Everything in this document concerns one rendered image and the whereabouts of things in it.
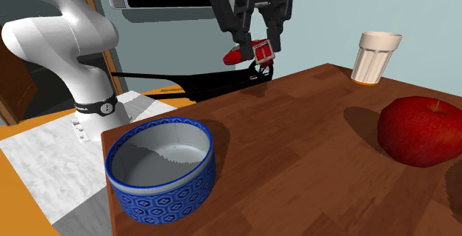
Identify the red object with white label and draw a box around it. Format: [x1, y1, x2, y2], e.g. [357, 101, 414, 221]
[222, 38, 277, 67]

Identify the black long flat utensil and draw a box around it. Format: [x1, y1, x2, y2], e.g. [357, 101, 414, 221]
[110, 61, 274, 104]

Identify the cream ribbed cup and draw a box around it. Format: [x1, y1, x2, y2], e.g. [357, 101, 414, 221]
[350, 31, 404, 86]

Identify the brown wooden table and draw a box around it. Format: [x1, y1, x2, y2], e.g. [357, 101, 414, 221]
[100, 63, 462, 236]

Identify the red apple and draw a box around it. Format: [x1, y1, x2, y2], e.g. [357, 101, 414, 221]
[377, 96, 462, 169]

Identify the blue patterned bowl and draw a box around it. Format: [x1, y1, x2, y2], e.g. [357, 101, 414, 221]
[104, 116, 218, 226]

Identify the marble patterned robot stand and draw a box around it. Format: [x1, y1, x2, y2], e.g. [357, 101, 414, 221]
[0, 90, 180, 236]

